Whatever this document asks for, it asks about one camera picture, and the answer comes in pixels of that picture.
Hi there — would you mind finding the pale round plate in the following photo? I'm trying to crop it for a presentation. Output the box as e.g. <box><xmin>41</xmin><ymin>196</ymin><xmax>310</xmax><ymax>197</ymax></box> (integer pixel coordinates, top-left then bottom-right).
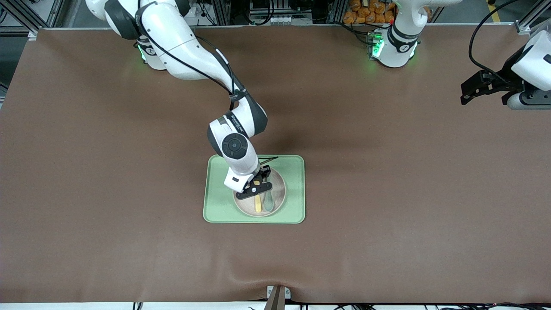
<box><xmin>233</xmin><ymin>166</ymin><xmax>287</xmax><ymax>218</ymax></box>

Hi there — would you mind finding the teal plastic spoon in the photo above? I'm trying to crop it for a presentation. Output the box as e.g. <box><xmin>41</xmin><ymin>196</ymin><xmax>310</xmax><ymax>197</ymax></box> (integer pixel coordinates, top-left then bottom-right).
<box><xmin>263</xmin><ymin>179</ymin><xmax>275</xmax><ymax>212</ymax></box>

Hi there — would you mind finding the light green rectangular tray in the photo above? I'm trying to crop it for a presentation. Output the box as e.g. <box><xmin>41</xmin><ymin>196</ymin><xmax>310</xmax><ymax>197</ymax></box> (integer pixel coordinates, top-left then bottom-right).
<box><xmin>203</xmin><ymin>155</ymin><xmax>306</xmax><ymax>224</ymax></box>

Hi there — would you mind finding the pile of orange packaged items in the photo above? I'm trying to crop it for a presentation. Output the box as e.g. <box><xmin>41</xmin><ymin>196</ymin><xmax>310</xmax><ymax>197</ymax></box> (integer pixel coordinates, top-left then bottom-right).
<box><xmin>343</xmin><ymin>0</ymin><xmax>399</xmax><ymax>25</ymax></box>

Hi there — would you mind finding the brown table cover cloth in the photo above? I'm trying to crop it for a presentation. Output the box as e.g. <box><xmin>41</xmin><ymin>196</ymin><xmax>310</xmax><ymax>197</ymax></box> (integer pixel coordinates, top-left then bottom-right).
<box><xmin>0</xmin><ymin>24</ymin><xmax>551</xmax><ymax>304</ymax></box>

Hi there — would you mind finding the aluminium frame strut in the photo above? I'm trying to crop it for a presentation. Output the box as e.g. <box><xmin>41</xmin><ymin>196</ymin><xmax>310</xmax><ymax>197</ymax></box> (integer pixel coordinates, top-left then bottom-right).
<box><xmin>516</xmin><ymin>0</ymin><xmax>551</xmax><ymax>35</ymax></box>
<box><xmin>0</xmin><ymin>0</ymin><xmax>50</xmax><ymax>39</ymax></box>

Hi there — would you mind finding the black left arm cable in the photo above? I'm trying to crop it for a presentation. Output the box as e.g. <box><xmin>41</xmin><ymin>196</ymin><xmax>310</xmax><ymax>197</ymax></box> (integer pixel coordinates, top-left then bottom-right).
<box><xmin>468</xmin><ymin>0</ymin><xmax>519</xmax><ymax>87</ymax></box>

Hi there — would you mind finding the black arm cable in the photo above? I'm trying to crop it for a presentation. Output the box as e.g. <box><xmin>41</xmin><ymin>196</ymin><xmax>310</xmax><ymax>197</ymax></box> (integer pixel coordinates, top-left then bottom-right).
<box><xmin>468</xmin><ymin>0</ymin><xmax>519</xmax><ymax>87</ymax></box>
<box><xmin>137</xmin><ymin>6</ymin><xmax>279</xmax><ymax>166</ymax></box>

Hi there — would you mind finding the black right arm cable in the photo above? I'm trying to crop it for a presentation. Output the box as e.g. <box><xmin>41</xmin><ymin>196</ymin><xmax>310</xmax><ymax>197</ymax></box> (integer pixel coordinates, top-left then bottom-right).
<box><xmin>137</xmin><ymin>6</ymin><xmax>279</xmax><ymax>166</ymax></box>

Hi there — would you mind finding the metal bracket with brown post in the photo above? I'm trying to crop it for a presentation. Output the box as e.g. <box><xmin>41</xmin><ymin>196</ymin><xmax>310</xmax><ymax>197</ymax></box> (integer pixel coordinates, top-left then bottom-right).
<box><xmin>266</xmin><ymin>285</ymin><xmax>292</xmax><ymax>310</ymax></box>

